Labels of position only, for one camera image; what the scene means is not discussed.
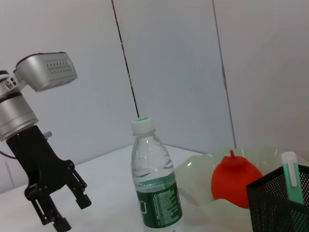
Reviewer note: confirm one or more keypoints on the red-orange knitted orange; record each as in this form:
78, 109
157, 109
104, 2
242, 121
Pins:
234, 178

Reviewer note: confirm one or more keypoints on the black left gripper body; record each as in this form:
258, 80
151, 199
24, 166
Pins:
36, 159

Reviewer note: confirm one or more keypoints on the clear green-label plastic bottle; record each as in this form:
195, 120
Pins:
157, 205

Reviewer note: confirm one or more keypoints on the green glass fruit plate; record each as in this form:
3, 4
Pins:
200, 169

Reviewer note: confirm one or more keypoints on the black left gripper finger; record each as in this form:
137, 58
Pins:
61, 224
83, 200

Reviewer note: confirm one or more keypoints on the black mesh pen holder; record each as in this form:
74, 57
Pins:
272, 212

